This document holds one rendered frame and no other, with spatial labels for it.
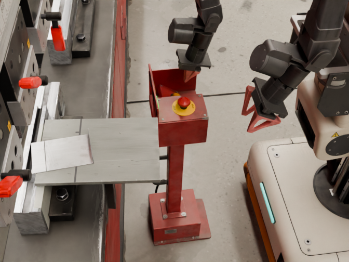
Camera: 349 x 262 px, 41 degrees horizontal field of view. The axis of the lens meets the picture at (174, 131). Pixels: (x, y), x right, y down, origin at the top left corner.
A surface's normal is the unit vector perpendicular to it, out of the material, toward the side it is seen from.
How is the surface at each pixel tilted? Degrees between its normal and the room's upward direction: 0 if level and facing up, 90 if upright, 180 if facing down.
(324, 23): 77
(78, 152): 0
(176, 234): 90
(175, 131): 90
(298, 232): 0
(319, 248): 0
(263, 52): 63
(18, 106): 90
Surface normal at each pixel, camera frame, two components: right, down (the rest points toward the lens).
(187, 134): 0.16, 0.75
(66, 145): 0.03, -0.65
